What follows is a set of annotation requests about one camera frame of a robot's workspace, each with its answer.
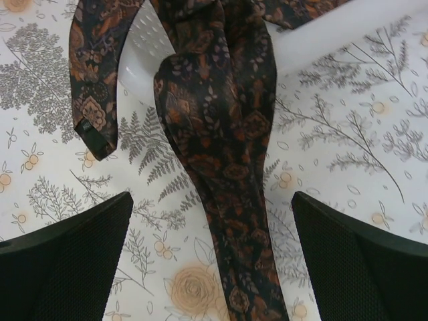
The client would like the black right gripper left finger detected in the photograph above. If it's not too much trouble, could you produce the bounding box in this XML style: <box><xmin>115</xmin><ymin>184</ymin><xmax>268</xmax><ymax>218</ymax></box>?
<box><xmin>1</xmin><ymin>192</ymin><xmax>133</xmax><ymax>321</ymax></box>

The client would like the white plastic mesh basket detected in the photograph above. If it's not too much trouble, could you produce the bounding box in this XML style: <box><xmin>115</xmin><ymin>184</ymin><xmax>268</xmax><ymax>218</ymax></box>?
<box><xmin>118</xmin><ymin>1</ymin><xmax>425</xmax><ymax>105</ymax></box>

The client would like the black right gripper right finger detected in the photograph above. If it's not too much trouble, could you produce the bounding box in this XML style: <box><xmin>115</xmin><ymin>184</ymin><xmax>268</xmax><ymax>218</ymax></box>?
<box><xmin>292</xmin><ymin>191</ymin><xmax>427</xmax><ymax>321</ymax></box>

